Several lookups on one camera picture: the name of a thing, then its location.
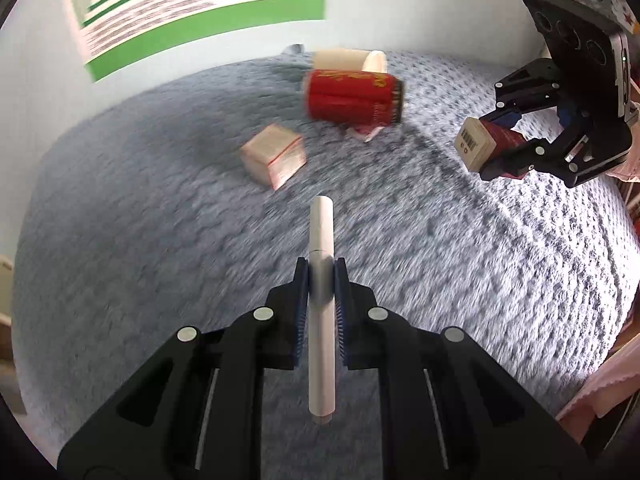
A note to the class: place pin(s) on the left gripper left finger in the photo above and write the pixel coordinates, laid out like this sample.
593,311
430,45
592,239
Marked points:
193,410

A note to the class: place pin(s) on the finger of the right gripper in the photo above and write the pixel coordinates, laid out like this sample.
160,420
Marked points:
514,157
535,86

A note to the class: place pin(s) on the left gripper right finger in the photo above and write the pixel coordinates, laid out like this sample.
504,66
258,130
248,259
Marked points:
448,409

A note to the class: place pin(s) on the red white cigarette box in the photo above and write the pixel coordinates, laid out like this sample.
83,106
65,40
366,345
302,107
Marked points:
478,142

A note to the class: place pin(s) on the white paper tube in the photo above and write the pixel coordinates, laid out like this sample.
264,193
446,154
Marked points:
321,313

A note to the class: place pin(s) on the red tin can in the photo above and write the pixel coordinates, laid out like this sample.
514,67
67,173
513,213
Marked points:
354,98

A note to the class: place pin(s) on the beige paper cup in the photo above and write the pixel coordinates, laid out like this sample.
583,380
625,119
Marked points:
350,59

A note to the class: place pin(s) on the small pink wrapper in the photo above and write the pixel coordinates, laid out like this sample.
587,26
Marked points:
363,133

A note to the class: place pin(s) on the beige packet red band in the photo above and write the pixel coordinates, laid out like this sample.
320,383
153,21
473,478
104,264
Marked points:
274,155

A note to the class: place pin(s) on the green white wall poster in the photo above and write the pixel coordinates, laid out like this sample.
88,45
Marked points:
113,34

